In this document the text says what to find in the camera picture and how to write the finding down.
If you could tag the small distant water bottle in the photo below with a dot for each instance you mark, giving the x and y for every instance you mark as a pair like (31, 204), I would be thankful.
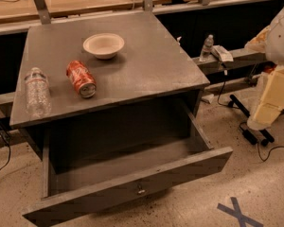
(207, 48)

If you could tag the grey top drawer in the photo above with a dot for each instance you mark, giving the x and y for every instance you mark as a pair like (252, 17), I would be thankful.
(121, 155)

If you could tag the white packet on rail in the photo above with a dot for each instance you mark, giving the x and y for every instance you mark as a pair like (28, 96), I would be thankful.
(221, 53)

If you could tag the orange soda can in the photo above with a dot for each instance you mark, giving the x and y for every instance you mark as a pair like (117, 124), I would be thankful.
(81, 79)

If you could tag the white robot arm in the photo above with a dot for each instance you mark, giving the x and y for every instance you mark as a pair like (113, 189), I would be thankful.
(270, 42)

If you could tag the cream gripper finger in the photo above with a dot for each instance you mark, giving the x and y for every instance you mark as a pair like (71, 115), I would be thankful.
(263, 116)

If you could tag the white paper bowl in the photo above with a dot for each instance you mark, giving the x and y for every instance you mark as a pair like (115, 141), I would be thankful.
(103, 46)

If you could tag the clear plastic water bottle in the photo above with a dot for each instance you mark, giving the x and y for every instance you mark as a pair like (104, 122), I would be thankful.
(38, 102)

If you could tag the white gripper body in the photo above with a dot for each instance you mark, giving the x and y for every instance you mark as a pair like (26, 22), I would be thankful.
(281, 43)

